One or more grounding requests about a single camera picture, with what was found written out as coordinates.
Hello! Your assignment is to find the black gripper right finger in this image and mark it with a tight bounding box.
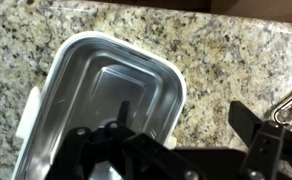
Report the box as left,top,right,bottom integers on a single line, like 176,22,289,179
228,101,292,180

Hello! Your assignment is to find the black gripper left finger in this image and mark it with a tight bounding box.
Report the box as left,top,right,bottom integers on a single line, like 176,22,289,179
45,101,206,180

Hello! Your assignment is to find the white steel lunch box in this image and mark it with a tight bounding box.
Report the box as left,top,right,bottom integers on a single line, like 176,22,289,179
11,31,186,180

